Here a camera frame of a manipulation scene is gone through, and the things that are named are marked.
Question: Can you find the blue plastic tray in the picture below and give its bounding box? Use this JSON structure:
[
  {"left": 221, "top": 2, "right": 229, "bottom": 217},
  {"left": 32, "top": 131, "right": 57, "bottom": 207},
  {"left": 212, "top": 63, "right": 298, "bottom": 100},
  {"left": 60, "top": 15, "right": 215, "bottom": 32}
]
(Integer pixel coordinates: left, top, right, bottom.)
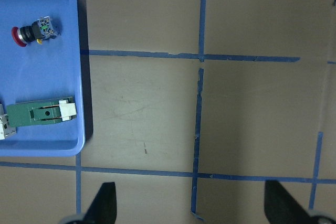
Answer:
[{"left": 1, "top": 0, "right": 85, "bottom": 157}]

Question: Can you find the white relay module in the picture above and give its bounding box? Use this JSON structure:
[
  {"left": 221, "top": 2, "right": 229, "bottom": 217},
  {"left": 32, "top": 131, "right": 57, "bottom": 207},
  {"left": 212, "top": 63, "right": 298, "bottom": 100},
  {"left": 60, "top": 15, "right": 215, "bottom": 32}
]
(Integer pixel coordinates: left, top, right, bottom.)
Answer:
[{"left": 0, "top": 104, "right": 16, "bottom": 140}]

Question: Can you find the green terminal block module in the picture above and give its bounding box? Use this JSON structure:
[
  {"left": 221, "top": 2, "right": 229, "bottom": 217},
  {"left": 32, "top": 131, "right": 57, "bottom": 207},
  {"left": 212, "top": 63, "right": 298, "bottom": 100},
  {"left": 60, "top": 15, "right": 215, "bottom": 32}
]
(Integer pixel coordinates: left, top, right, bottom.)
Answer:
[{"left": 6, "top": 97, "right": 77, "bottom": 127}]

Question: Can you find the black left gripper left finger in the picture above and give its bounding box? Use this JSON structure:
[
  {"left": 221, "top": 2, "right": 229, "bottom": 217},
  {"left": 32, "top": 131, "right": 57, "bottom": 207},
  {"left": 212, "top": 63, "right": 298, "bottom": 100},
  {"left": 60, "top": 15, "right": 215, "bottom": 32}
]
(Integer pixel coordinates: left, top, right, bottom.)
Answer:
[{"left": 83, "top": 182, "right": 117, "bottom": 223}]

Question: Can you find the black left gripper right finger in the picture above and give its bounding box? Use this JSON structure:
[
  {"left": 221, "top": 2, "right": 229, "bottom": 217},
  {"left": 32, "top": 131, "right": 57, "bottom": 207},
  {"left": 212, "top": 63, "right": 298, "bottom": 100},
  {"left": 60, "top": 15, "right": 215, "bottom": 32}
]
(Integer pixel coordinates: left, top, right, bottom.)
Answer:
[{"left": 264, "top": 180, "right": 314, "bottom": 224}]

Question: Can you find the red emergency stop button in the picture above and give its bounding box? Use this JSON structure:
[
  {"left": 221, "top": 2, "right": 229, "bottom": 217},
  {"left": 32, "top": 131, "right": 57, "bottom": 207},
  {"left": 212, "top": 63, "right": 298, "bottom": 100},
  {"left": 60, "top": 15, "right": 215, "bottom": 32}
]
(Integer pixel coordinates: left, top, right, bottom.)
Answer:
[{"left": 11, "top": 16, "right": 60, "bottom": 47}]

